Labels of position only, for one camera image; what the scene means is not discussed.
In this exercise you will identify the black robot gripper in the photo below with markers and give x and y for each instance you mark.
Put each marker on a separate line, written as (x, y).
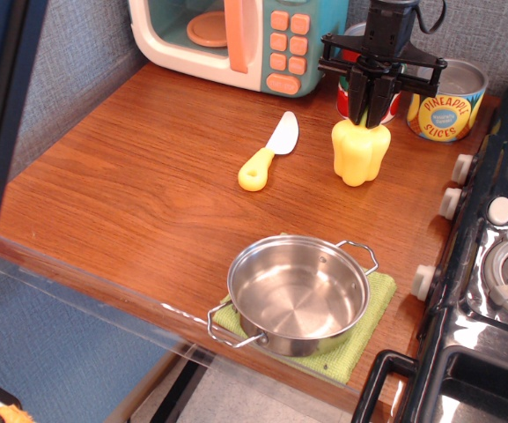
(383, 61)

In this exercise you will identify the yellow toy capsicum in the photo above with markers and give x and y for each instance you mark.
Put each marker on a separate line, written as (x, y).
(359, 151)

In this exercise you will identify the toy microwave oven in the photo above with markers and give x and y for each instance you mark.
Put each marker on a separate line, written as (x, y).
(272, 46)

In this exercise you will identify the tomato sauce can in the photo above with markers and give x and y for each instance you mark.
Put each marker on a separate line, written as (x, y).
(342, 99)

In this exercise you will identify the pineapple slices can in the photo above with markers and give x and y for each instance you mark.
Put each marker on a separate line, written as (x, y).
(451, 114)

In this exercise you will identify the white stove knob top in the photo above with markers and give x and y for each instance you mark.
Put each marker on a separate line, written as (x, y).
(461, 168)

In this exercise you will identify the white stove knob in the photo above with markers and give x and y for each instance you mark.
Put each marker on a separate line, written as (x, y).
(461, 168)
(422, 280)
(449, 203)

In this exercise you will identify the white stove knob middle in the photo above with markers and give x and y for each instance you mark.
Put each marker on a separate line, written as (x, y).
(449, 203)

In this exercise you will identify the orange microwave plate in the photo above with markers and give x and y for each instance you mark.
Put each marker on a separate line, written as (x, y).
(208, 30)

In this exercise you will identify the white stove knob bottom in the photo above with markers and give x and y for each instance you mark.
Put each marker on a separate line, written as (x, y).
(422, 280)

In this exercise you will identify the stainless steel pot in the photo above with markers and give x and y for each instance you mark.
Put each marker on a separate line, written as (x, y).
(296, 295)

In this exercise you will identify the green cloth mat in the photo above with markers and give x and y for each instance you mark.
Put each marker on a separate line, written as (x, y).
(339, 364)

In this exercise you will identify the black toy stove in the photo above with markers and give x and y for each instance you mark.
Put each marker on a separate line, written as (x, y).
(460, 373)

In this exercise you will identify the yellow handled toy knife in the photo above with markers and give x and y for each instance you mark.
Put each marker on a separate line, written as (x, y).
(254, 174)

